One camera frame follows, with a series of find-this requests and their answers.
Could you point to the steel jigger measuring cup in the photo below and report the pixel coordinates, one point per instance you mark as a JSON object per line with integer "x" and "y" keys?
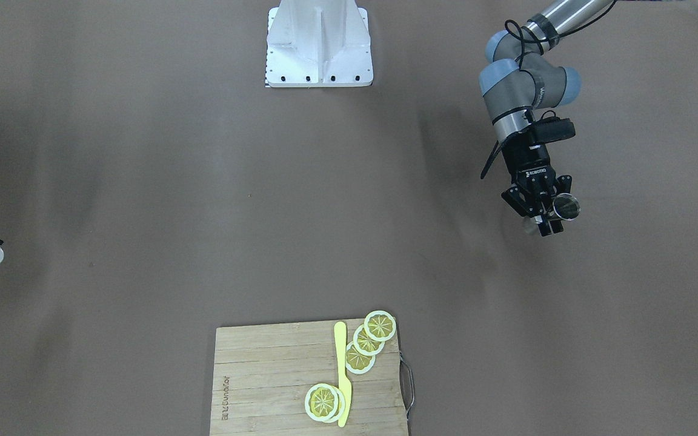
{"x": 564, "y": 207}

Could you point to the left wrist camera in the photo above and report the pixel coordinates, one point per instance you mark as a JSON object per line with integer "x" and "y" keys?
{"x": 551, "y": 129}

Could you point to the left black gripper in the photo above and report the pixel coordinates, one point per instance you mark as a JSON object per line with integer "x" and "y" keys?
{"x": 526, "y": 160}

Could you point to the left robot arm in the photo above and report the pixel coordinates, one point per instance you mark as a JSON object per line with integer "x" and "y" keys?
{"x": 521, "y": 91}

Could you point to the lemon slice top pair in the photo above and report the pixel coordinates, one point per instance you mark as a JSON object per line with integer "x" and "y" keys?
{"x": 319, "y": 402}

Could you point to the lemon slice middle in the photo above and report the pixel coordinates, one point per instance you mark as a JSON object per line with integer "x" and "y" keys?
{"x": 364, "y": 344}

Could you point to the wooden cutting board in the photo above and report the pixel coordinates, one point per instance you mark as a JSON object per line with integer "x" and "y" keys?
{"x": 262, "y": 374}

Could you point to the lemon slice under pair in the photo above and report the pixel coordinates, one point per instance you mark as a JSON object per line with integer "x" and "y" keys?
{"x": 341, "y": 405}

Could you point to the yellow plastic knife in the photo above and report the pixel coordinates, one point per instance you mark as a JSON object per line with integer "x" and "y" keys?
{"x": 345, "y": 386}

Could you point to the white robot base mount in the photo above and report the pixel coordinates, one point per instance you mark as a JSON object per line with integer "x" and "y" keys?
{"x": 318, "y": 44}

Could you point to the lemon slice inner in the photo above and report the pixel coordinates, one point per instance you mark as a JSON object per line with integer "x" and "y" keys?
{"x": 357, "y": 363}

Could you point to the lemon slice outer end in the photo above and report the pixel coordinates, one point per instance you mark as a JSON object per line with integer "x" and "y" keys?
{"x": 380, "y": 325}

